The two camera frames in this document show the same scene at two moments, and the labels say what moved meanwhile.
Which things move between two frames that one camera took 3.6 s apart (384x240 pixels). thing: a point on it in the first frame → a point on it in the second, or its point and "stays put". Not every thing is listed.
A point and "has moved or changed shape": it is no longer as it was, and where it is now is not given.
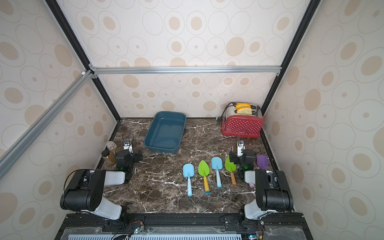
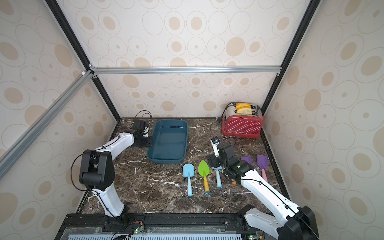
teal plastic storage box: [165, 131] has moved or changed shape
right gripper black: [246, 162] → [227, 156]
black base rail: [184, 226] stays put
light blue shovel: [188, 171] stays put
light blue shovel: [217, 165] stays put
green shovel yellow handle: [203, 170] stays put
